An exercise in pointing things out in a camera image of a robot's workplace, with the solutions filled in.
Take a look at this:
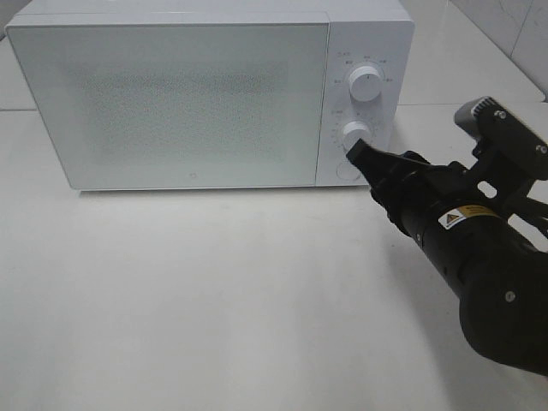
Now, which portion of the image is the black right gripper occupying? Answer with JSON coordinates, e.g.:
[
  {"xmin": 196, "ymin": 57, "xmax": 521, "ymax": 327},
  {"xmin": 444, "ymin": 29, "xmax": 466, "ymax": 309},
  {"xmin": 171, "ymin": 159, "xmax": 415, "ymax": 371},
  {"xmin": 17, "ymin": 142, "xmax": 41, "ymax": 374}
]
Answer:
[{"xmin": 346, "ymin": 140, "xmax": 514, "ymax": 248}]

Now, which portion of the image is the round white door button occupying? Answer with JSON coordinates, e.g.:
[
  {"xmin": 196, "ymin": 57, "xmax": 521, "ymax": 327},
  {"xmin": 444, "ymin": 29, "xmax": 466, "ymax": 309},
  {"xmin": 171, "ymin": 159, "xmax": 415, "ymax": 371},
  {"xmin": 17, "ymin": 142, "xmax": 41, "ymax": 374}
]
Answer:
[{"xmin": 337, "ymin": 161, "xmax": 361, "ymax": 182}]

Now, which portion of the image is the white microwave door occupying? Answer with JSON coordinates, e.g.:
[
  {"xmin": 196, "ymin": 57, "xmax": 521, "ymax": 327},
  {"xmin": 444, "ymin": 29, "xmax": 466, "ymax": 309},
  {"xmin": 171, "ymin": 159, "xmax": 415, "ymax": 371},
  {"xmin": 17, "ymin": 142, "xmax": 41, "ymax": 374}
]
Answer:
[{"xmin": 9, "ymin": 24, "xmax": 328, "ymax": 190}]

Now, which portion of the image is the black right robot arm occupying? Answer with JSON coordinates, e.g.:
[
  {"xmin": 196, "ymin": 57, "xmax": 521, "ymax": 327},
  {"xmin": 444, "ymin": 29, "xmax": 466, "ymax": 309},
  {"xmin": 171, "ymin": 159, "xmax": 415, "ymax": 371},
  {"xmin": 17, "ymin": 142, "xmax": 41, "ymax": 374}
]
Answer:
[{"xmin": 347, "ymin": 140, "xmax": 547, "ymax": 376}]

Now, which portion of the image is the lower white microwave knob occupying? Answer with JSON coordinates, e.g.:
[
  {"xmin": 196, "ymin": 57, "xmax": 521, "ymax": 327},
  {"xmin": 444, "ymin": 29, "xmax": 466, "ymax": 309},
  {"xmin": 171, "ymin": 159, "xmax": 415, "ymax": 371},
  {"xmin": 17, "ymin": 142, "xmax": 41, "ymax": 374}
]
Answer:
[{"xmin": 341, "ymin": 121, "xmax": 373, "ymax": 152}]

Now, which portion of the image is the white microwave knob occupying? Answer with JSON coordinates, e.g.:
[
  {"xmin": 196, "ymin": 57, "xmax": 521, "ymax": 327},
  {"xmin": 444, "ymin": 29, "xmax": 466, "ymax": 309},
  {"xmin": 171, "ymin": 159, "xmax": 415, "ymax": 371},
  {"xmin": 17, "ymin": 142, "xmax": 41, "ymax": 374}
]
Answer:
[
  {"xmin": 348, "ymin": 63, "xmax": 384, "ymax": 102},
  {"xmin": 341, "ymin": 121, "xmax": 373, "ymax": 152}
]

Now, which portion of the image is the upper white microwave knob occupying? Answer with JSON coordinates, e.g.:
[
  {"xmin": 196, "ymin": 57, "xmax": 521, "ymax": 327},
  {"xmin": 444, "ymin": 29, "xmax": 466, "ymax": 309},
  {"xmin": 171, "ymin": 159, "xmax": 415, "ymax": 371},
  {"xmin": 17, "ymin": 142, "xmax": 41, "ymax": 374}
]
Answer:
[{"xmin": 348, "ymin": 63, "xmax": 384, "ymax": 102}]

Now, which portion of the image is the white microwave oven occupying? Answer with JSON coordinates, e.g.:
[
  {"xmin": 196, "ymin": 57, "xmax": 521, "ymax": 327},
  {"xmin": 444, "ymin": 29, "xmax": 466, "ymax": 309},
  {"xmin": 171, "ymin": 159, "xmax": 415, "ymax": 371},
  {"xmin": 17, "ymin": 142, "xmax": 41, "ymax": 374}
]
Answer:
[{"xmin": 5, "ymin": 1, "xmax": 414, "ymax": 190}]

